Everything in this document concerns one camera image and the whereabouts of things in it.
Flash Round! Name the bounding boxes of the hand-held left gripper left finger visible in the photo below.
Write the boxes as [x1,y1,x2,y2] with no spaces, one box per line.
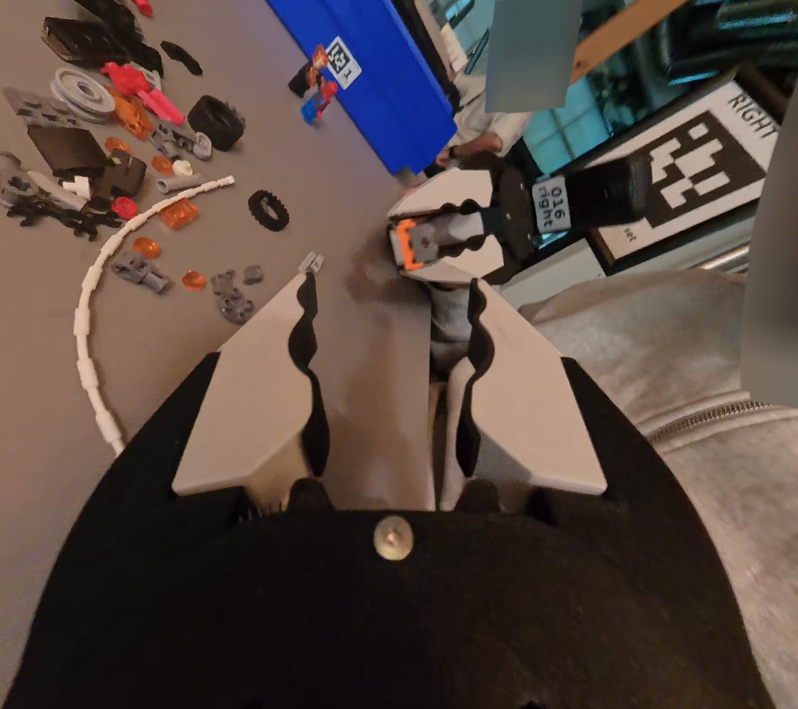
[171,271,331,507]

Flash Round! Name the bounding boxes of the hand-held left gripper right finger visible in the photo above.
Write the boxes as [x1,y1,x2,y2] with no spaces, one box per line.
[438,277,608,511]

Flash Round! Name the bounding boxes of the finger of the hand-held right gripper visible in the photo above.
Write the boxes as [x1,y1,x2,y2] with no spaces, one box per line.
[387,168,495,223]
[389,232,507,286]

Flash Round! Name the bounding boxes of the orange lego brick assembly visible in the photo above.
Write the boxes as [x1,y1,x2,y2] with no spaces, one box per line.
[388,219,426,272]

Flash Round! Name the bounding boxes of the person's right forearm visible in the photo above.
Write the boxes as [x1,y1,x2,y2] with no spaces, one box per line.
[429,284,475,376]

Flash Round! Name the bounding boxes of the black flame-head lego minifigure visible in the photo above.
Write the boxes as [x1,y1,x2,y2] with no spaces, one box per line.
[288,43,329,99]

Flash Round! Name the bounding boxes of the thin black lego tyre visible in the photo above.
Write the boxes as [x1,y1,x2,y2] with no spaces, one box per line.
[247,189,291,232]

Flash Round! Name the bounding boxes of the wide black lego tyre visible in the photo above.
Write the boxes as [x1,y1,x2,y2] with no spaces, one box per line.
[187,94,245,152]

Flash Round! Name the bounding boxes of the black lego arch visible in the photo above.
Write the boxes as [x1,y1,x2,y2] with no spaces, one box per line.
[160,40,204,76]

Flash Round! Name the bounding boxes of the pile of lego pieces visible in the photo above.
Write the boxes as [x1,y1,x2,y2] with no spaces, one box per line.
[0,0,266,326]

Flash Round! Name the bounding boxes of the grey lego wheel hub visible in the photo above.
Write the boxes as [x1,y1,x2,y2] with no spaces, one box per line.
[51,67,117,125]

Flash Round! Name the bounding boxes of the white printed sign board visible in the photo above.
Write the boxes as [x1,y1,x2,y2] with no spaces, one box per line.
[586,79,783,278]

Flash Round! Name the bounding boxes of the person's grey zip sweater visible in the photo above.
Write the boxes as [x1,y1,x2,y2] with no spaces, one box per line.
[517,269,798,709]

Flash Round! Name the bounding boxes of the blue plastic bin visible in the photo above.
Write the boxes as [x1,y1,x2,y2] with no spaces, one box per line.
[237,0,459,176]

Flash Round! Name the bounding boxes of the white lego chain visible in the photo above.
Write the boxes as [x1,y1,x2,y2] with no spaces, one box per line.
[74,175,236,459]

